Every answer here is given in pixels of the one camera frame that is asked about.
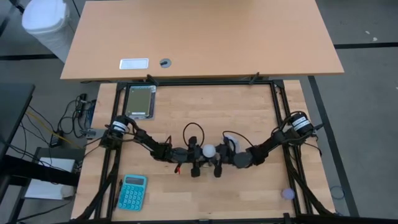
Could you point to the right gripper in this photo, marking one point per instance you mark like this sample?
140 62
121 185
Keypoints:
217 171

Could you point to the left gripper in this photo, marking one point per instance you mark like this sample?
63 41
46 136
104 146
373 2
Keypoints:
183 155

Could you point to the white light bulb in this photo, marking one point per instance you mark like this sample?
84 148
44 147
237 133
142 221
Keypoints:
209 151

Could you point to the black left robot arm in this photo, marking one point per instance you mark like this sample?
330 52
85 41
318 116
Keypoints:
149 144

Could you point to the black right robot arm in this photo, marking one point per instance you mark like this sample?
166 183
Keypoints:
270 143

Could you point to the teal calculator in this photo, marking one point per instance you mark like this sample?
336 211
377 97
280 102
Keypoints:
132 194

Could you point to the purple round disc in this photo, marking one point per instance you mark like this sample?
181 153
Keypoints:
288 193

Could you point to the black pen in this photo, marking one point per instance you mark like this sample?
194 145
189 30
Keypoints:
118 194

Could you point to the white rectangular desk plate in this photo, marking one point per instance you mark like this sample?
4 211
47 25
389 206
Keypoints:
133 63

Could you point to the wooden desk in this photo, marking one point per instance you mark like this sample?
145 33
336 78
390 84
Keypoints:
202 37

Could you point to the black power adapter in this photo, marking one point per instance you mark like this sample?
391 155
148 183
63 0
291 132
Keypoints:
55 140

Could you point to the white box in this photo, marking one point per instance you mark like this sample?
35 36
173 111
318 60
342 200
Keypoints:
49 186

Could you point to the black side table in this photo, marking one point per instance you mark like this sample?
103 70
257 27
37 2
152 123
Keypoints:
12 109

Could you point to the white trash bin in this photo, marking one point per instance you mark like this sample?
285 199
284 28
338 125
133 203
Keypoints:
46 21

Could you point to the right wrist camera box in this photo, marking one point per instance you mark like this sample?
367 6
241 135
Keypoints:
224 154

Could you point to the black table frame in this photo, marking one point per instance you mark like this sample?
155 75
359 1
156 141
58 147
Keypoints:
214 83

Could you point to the black frame clamp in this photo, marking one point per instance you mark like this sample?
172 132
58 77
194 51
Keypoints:
254 78
152 79

